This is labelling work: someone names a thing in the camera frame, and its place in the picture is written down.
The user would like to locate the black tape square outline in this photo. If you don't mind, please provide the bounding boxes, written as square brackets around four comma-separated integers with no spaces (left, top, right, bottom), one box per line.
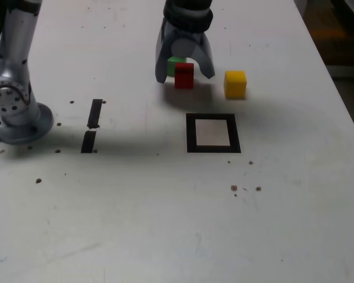
[185,113,242,154]

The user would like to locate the yellow cube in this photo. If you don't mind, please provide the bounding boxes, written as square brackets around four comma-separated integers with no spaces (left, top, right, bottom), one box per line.
[223,70,248,100]

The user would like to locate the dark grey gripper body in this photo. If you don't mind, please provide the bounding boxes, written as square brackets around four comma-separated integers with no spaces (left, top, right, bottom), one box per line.
[166,27,207,42]

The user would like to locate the red cube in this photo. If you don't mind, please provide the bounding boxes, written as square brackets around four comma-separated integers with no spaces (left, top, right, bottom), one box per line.
[174,62,195,90]

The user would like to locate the green cube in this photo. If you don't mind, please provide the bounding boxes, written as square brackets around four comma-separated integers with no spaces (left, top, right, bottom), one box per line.
[167,55,187,78]

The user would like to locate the black tape strip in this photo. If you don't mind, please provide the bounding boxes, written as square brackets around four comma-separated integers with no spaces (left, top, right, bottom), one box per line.
[80,98,103,154]

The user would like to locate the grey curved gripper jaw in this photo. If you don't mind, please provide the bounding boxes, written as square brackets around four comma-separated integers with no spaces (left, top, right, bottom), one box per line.
[192,30,216,80]
[154,18,178,84]

